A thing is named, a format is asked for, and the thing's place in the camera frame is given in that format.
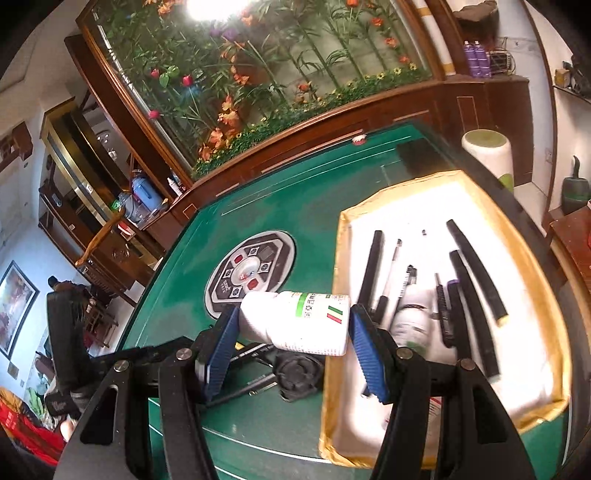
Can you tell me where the wooden chair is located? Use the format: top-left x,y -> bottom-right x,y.
76,208 -> 158,305

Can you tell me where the white stool green top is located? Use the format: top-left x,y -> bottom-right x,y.
462,129 -> 515,192

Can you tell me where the red cloth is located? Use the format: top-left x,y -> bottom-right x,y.
0,388 -> 65,462

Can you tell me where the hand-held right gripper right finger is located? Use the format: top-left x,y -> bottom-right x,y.
349,304 -> 536,480

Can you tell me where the mahjong table control panel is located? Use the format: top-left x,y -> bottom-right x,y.
204,231 -> 296,320

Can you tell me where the yellow tray with white lining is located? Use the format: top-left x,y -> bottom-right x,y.
318,170 -> 571,469

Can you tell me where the black bag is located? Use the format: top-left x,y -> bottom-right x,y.
570,55 -> 591,97

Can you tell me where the long black stick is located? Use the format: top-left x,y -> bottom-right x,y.
445,219 -> 509,324
449,250 -> 502,379

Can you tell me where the dark grey pen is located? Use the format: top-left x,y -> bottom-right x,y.
205,371 -> 278,407

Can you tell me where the purple black pen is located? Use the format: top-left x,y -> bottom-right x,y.
447,279 -> 472,361

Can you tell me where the framed wall picture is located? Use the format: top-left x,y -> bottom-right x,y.
0,261 -> 40,358

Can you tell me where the brown carved wood piece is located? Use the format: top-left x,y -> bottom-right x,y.
455,0 -> 499,33

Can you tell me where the dark green vase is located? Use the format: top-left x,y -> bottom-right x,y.
561,156 -> 591,213

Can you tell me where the clear ballpoint pen black grip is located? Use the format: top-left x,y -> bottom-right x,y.
376,239 -> 402,324

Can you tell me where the white bottle striped label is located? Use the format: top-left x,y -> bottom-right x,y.
240,291 -> 352,357

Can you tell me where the blue appliance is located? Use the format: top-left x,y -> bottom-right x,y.
131,178 -> 163,213

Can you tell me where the wooden side table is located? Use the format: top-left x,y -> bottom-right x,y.
549,203 -> 591,278

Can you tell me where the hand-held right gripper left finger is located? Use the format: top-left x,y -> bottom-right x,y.
53,306 -> 241,480

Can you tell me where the wooden display cabinet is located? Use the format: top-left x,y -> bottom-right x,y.
39,99 -> 162,278

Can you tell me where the wooden corner cabinet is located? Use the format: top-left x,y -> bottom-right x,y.
443,74 -> 536,185

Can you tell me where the black ribbed grip pen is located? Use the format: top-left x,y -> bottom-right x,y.
434,273 -> 455,347

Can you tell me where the white roll gold band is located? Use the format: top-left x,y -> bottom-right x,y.
413,0 -> 455,77

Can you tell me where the wire rack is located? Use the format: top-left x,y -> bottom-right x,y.
489,46 -> 515,77

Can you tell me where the artificial plant glass display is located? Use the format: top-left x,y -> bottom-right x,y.
76,0 -> 444,181

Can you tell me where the white bottle grass picture label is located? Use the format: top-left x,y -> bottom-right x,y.
390,288 -> 437,356

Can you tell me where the long black capped pen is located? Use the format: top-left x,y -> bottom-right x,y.
358,230 -> 385,308

